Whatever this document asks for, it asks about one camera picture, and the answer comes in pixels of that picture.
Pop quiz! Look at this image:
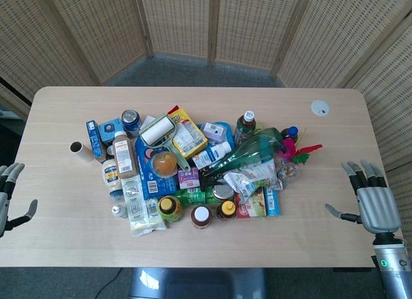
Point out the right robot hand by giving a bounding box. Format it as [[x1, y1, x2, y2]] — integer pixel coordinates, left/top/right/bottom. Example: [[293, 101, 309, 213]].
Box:
[[324, 159, 402, 234]]

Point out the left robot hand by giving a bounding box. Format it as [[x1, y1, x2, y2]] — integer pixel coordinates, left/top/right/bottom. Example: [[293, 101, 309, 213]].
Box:
[[0, 163, 39, 239]]

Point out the pale cardboard tube roll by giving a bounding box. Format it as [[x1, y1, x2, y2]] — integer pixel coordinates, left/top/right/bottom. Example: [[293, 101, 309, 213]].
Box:
[[70, 141, 95, 164]]

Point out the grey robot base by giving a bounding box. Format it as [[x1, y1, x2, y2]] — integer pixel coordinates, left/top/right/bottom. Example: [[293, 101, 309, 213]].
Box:
[[130, 267, 267, 299]]

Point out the small clear jar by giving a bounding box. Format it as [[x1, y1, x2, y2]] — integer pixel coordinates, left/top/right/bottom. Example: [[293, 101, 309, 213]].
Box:
[[277, 162, 299, 185]]

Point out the colourful feather shuttlecock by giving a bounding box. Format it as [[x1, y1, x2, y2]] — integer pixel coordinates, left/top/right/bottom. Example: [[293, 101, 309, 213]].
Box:
[[277, 128, 324, 167]]

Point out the mayonnaise squeeze bottle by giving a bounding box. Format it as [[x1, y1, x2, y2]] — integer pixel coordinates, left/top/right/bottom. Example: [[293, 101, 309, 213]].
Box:
[[101, 159, 125, 202]]

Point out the narrow dark blue box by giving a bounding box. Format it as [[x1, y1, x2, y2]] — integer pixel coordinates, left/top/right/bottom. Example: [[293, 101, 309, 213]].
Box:
[[85, 120, 108, 164]]

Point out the small white foil-capped bottle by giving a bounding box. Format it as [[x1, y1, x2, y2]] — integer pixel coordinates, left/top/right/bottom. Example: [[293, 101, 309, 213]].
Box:
[[111, 203, 129, 220]]

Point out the white table grommet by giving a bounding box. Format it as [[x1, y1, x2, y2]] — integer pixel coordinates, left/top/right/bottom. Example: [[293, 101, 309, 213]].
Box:
[[310, 100, 332, 118]]

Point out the dark bottle blue cap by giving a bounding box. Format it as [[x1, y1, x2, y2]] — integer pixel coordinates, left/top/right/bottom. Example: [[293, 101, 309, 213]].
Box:
[[280, 126, 300, 143]]

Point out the red green carton box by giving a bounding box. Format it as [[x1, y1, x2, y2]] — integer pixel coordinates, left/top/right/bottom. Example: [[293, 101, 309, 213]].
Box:
[[234, 186, 268, 220]]

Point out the silver foil snack bag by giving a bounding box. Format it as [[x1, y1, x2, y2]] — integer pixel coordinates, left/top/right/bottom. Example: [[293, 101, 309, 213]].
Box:
[[223, 159, 285, 204]]

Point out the brown drink flat bottle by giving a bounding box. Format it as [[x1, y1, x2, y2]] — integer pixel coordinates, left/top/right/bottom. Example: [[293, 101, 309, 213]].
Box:
[[112, 130, 140, 181]]

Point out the light blue box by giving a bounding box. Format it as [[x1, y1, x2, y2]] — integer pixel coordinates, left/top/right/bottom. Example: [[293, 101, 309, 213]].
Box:
[[97, 118, 125, 146]]

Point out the large green plastic bottle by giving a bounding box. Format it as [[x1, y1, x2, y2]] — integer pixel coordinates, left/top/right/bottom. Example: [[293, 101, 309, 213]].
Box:
[[201, 127, 285, 178]]

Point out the blue cookie box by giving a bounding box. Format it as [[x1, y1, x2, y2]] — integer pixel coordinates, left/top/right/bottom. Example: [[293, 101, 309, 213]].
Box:
[[135, 138, 180, 202]]

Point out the honey bottle yellow cap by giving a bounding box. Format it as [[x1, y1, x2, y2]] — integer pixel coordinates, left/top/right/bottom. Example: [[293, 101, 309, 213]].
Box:
[[216, 199, 238, 222]]

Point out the blue drink can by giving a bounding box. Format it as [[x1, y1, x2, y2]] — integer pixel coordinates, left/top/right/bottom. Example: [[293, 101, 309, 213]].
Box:
[[121, 109, 142, 139]]

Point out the glass jar metal lid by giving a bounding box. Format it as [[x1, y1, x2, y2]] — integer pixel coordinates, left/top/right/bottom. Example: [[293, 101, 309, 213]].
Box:
[[212, 184, 236, 204]]

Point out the tea bottle white cap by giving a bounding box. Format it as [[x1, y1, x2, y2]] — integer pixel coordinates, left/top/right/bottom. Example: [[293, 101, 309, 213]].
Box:
[[234, 110, 257, 146]]

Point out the green tea bottle yellow cap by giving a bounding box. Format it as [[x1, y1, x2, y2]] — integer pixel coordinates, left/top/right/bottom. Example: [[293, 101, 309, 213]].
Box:
[[156, 195, 185, 224]]

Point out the orange jelly cup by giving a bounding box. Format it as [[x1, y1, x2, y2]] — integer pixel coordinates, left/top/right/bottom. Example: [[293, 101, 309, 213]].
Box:
[[151, 151, 178, 179]]

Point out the green lint roller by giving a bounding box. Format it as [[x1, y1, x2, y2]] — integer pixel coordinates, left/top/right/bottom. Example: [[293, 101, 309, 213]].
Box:
[[138, 114, 191, 172]]

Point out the white lotion bottle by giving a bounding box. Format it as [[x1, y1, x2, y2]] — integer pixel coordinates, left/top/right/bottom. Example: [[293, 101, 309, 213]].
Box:
[[192, 141, 233, 170]]

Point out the brown bottle white cap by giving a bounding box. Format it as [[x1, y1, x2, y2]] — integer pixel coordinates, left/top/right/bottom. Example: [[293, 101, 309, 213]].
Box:
[[190, 204, 214, 231]]

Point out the small purple soap box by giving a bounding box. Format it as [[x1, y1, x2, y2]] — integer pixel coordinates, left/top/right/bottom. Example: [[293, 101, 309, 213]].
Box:
[[203, 122, 227, 143]]

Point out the green crumpled package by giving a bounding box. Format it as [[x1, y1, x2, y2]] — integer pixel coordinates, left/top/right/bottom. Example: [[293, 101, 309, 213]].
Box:
[[175, 188, 216, 205]]

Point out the purple pink small box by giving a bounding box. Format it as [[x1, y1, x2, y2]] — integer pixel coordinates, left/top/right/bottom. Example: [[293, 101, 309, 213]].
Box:
[[177, 167, 201, 191]]

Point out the yellow snack package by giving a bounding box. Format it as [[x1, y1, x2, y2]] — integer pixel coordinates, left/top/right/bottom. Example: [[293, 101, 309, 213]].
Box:
[[167, 105, 209, 160]]

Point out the woven folding screen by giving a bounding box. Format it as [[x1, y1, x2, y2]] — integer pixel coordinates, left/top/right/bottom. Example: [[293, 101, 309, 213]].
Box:
[[0, 0, 412, 171]]

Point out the black floor cable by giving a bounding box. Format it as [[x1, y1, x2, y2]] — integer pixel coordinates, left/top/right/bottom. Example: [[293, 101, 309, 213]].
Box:
[[96, 267, 124, 299]]

